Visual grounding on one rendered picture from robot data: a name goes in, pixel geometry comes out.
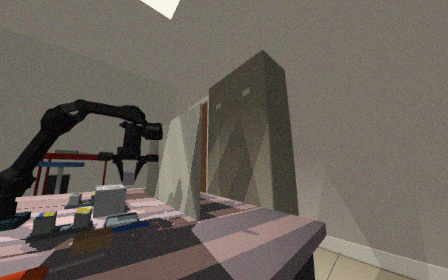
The blue flat bar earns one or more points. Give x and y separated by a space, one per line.
128 227

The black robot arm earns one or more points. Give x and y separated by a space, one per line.
15 180

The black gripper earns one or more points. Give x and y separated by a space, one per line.
131 147

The tan rectangular box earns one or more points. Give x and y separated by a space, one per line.
92 240

